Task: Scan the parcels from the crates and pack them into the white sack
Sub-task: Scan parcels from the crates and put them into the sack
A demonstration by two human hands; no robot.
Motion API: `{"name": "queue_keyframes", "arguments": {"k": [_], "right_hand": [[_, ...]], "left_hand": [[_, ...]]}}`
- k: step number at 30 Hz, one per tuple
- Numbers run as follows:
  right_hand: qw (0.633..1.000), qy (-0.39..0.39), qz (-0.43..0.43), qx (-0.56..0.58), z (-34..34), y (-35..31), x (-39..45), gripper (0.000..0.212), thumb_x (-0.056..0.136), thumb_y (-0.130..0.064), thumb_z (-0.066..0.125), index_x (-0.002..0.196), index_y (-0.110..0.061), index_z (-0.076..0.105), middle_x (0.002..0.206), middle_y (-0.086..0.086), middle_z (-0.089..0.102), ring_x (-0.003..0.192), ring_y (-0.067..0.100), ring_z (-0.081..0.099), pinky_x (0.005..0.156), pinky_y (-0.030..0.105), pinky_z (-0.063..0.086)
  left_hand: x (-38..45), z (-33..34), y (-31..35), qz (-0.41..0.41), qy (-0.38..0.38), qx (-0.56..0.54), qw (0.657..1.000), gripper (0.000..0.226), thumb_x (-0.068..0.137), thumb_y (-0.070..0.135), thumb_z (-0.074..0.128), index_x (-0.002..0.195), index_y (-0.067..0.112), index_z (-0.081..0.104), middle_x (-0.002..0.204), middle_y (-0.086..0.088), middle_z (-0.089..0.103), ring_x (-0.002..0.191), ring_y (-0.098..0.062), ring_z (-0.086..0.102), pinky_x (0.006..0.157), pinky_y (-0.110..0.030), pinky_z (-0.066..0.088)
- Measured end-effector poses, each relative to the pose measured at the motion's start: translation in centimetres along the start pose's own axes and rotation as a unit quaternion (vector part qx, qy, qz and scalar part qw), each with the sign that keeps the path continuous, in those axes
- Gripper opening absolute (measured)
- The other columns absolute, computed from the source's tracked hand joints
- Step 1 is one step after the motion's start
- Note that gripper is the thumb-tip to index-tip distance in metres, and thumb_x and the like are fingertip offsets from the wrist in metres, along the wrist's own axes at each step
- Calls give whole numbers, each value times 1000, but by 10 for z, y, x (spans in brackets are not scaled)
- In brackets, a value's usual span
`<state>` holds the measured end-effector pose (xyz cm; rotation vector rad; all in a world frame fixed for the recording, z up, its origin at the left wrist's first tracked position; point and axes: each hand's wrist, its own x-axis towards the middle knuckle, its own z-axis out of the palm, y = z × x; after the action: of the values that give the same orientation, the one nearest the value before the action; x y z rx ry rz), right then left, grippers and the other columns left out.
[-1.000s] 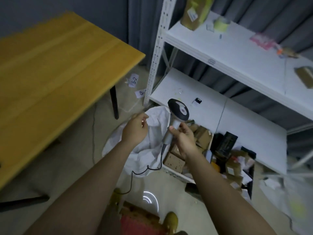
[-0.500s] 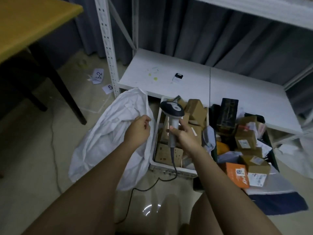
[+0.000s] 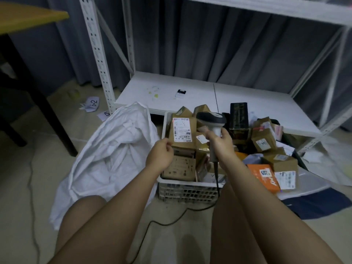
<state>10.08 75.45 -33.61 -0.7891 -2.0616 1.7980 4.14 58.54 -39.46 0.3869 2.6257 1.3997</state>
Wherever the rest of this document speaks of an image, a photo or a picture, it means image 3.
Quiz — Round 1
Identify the person's left leg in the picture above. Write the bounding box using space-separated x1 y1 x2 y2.
54 195 108 254

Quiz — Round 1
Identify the person's left forearm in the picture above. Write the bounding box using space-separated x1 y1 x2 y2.
48 162 166 264

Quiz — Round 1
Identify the tall black box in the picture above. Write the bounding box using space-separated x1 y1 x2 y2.
229 102 252 138

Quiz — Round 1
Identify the person's left hand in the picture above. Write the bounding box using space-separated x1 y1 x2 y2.
146 138 175 173

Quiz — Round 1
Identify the person's right leg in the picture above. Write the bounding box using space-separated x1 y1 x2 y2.
210 181 266 264

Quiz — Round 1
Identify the dark blue bag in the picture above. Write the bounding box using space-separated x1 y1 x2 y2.
282 187 352 220

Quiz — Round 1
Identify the black scanner cable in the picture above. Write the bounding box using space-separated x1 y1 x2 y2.
126 159 221 264

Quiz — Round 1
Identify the person's right hand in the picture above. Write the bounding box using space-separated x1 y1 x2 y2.
206 128 240 171

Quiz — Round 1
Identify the white plastic sheet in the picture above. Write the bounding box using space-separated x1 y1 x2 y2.
301 139 352 188

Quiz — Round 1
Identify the pile of cardboard parcels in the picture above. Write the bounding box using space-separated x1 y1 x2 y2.
161 104 300 193

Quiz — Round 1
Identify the grey handheld barcode scanner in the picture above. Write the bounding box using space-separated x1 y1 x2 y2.
196 111 228 163

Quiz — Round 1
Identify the large white paper note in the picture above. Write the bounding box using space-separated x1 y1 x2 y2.
79 96 100 113

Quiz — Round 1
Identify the white metal shelf rack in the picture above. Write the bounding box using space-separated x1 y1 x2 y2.
78 0 352 157

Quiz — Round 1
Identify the white plastic crate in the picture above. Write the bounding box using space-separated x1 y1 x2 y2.
157 111 229 204

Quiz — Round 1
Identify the brown box with white label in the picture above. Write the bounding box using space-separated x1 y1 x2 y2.
168 117 197 149

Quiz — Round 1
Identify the wooden table with black legs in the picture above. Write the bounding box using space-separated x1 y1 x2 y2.
0 1 79 157

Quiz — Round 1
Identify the orange parcel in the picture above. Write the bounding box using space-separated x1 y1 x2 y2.
247 163 281 193

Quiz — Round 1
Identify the grey curtain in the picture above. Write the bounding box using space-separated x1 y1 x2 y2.
45 0 352 131

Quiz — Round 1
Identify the large white woven sack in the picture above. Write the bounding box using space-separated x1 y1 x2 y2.
49 102 160 231

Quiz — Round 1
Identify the person's right forearm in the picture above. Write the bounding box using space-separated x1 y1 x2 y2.
219 157 344 264

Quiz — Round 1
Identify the person's leg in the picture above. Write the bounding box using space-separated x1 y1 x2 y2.
54 195 108 254
210 181 266 264

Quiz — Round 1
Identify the thin grey floor cable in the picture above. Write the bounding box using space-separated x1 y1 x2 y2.
25 159 42 264

